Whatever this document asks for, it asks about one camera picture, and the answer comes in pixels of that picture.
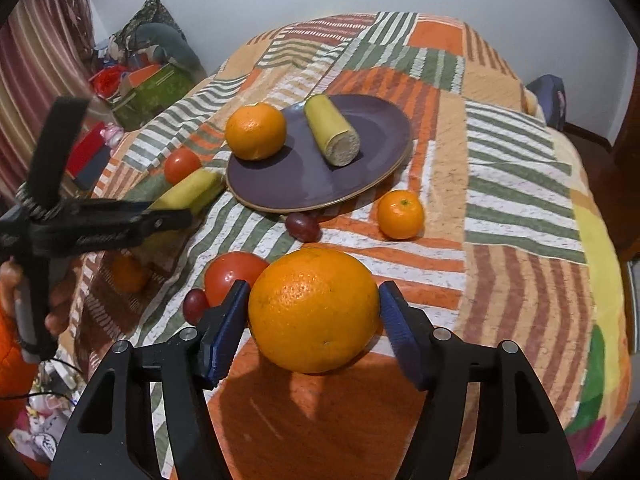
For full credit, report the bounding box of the small tangerine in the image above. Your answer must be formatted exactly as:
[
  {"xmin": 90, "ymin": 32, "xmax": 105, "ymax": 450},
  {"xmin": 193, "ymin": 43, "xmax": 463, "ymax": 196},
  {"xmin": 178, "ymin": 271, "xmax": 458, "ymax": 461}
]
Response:
[
  {"xmin": 110, "ymin": 252, "xmax": 150, "ymax": 295},
  {"xmin": 376, "ymin": 190, "xmax": 425, "ymax": 240}
]

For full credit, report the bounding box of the pink toy figure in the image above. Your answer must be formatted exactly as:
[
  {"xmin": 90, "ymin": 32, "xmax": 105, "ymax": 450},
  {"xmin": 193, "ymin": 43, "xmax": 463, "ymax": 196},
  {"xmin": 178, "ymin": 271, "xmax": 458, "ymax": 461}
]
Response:
[{"xmin": 100, "ymin": 122, "xmax": 125, "ymax": 152}]

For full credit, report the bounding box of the green storage box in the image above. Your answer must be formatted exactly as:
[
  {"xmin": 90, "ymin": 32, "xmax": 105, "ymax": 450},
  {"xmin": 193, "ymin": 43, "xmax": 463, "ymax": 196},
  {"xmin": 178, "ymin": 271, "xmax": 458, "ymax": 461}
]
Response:
[{"xmin": 112, "ymin": 64, "xmax": 194, "ymax": 131}]

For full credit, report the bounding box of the striped brown curtain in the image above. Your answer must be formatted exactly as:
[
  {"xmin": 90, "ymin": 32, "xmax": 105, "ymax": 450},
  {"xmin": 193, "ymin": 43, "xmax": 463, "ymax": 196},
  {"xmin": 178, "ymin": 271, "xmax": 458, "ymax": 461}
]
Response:
[{"xmin": 1, "ymin": 0, "xmax": 93, "ymax": 200}]

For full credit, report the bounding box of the blue backpack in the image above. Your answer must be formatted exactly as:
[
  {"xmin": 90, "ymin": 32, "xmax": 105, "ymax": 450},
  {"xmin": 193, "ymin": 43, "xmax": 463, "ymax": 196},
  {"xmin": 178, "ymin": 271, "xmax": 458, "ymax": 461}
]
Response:
[{"xmin": 526, "ymin": 74, "xmax": 566, "ymax": 131}]

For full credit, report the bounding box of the purple ceramic plate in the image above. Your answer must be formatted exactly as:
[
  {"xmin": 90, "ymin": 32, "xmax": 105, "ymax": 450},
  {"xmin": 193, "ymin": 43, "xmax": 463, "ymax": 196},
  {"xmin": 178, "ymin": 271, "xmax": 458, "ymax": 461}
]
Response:
[{"xmin": 226, "ymin": 94, "xmax": 413, "ymax": 214}]

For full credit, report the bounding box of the person left hand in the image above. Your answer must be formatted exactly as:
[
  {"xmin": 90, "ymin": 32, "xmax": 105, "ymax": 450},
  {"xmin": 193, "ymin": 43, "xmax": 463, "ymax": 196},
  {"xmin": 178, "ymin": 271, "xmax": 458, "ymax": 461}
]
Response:
[{"xmin": 1, "ymin": 259, "xmax": 78, "ymax": 338}]

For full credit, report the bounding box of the striped patchwork bedspread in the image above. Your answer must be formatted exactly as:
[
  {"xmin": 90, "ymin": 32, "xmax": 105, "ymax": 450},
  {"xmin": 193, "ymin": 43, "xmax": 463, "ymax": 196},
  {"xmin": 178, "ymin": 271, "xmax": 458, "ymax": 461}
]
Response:
[{"xmin": 60, "ymin": 10, "xmax": 633, "ymax": 480}]

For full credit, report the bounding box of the red tomato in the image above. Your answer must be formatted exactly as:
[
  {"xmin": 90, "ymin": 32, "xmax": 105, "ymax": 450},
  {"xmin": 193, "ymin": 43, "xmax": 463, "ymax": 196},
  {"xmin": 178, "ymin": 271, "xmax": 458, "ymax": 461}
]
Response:
[
  {"xmin": 204, "ymin": 252, "xmax": 269, "ymax": 307},
  {"xmin": 164, "ymin": 148, "xmax": 202, "ymax": 185}
]

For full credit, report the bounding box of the red box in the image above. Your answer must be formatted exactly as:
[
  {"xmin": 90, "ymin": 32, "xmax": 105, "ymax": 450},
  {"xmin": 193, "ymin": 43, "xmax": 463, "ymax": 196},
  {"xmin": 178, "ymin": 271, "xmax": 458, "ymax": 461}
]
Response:
[{"xmin": 66, "ymin": 122, "xmax": 106, "ymax": 178}]

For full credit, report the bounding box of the large orange with sticker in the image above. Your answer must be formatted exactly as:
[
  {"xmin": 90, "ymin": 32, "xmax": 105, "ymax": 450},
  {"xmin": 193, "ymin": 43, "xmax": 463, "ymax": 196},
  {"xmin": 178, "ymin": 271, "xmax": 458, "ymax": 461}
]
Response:
[{"xmin": 224, "ymin": 103, "xmax": 286, "ymax": 162}]

